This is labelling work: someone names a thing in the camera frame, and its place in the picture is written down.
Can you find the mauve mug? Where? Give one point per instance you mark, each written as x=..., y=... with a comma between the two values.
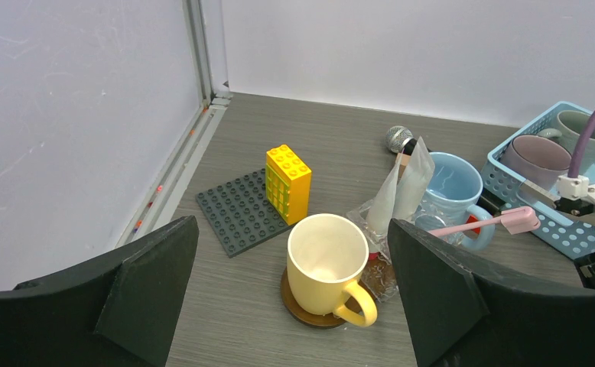
x=537, y=159

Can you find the clear acrylic toothbrush holder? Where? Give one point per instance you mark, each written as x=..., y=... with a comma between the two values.
x=378, y=275

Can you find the grey mug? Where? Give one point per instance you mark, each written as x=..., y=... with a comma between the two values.
x=566, y=129

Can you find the yellow building brick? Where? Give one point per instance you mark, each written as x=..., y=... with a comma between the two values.
x=288, y=183

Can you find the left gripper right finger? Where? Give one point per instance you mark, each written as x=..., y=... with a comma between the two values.
x=465, y=310

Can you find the light blue mug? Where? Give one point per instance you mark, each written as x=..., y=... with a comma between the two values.
x=452, y=194

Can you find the pink toothbrush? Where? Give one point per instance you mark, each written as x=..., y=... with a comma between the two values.
x=518, y=220

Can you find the grey building baseplate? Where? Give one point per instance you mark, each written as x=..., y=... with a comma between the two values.
x=240, y=214

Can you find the teal cap toothpaste tube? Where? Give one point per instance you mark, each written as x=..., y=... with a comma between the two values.
x=415, y=179

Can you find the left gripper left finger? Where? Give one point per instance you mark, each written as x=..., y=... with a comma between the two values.
x=120, y=308

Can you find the black microphone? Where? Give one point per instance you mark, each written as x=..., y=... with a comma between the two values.
x=399, y=139

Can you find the brown wooden oval tray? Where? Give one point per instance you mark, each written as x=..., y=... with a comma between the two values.
x=322, y=322

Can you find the pink cap toothpaste tube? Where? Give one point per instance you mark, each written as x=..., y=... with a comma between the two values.
x=380, y=212

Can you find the light blue plastic basket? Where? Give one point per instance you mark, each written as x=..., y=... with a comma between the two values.
x=572, y=239

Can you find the yellow mug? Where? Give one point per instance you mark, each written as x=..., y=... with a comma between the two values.
x=326, y=255

